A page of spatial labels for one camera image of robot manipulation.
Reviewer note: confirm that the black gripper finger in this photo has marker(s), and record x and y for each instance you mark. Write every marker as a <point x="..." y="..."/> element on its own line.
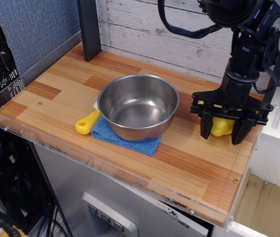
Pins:
<point x="206" y="124"/>
<point x="241" y="129"/>

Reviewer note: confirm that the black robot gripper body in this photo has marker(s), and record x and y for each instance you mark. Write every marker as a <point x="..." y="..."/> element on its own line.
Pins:
<point x="232" y="100"/>

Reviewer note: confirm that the yellow bell pepper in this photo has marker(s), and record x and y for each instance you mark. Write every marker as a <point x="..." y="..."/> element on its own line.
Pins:
<point x="221" y="126"/>

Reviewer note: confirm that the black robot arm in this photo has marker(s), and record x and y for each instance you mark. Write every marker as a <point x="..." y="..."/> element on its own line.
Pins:
<point x="255" y="49"/>

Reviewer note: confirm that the clear acrylic table guard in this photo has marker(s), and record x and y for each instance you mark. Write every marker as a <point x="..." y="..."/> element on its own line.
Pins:
<point x="186" y="172"/>

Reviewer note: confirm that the stainless steel bowl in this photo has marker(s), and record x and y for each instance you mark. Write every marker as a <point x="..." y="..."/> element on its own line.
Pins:
<point x="138" y="107"/>

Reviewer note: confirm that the blue folded cloth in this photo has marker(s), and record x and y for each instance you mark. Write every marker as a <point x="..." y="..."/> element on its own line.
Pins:
<point x="103" y="132"/>

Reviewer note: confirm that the silver cabinet with buttons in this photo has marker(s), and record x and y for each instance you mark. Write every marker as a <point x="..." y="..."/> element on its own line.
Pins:
<point x="73" y="183"/>

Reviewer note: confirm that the yellow handled knife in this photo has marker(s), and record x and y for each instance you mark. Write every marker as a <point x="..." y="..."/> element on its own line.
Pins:
<point x="85" y="125"/>

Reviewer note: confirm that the dark left frame post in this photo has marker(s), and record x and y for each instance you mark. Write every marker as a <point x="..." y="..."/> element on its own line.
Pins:
<point x="89" y="28"/>

